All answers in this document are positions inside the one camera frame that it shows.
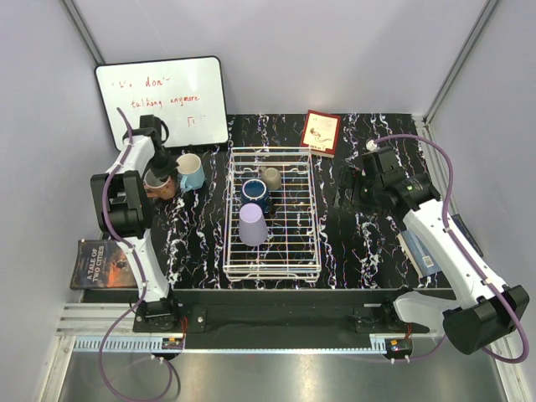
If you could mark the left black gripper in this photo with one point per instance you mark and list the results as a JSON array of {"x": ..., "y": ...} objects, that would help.
[{"x": 170, "y": 167}]

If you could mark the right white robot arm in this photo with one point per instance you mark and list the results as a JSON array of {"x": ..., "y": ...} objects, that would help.
[{"x": 485, "y": 308}]

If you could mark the beige ceramic mug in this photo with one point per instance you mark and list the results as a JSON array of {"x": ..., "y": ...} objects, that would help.
[{"x": 271, "y": 177}]

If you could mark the white slotted cable duct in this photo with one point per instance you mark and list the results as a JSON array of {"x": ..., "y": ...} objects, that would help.
[{"x": 353, "y": 343}]

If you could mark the dark Tale of Two Cities book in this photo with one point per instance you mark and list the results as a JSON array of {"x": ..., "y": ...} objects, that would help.
[{"x": 101, "y": 265}]

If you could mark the dark blue ceramic mug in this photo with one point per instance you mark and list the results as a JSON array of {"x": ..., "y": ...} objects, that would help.
[{"x": 254, "y": 191}]

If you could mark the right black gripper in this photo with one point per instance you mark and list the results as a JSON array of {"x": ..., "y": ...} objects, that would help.
[{"x": 352, "y": 178}]

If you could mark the white wire dish rack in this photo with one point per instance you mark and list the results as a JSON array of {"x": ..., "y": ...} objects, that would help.
[{"x": 292, "y": 249}]

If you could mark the light blue ceramic mug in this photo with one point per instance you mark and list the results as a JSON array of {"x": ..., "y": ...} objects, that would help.
[{"x": 190, "y": 172}]

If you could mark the dark blue book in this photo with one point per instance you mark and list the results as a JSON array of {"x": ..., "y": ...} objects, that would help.
[{"x": 457, "y": 219}]

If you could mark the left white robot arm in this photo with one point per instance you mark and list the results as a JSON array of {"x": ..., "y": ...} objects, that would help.
[{"x": 124, "y": 212}]

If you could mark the salmon pink floral mug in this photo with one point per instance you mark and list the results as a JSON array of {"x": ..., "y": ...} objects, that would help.
[{"x": 164, "y": 189}]

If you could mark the lavender plastic cup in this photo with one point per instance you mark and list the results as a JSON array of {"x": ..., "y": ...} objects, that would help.
[{"x": 252, "y": 226}]

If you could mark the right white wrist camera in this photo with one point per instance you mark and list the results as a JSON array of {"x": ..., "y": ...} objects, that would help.
[{"x": 372, "y": 146}]

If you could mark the white dry-erase board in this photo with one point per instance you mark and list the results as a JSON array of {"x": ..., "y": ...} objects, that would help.
[{"x": 187, "y": 94}]

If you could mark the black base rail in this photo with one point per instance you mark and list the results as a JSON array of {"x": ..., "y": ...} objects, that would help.
[{"x": 293, "y": 313}]

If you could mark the light blue paperback book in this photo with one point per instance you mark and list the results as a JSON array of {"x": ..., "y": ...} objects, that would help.
[{"x": 420, "y": 258}]

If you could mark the red and cream book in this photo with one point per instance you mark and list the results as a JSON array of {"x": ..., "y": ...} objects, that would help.
[{"x": 320, "y": 133}]

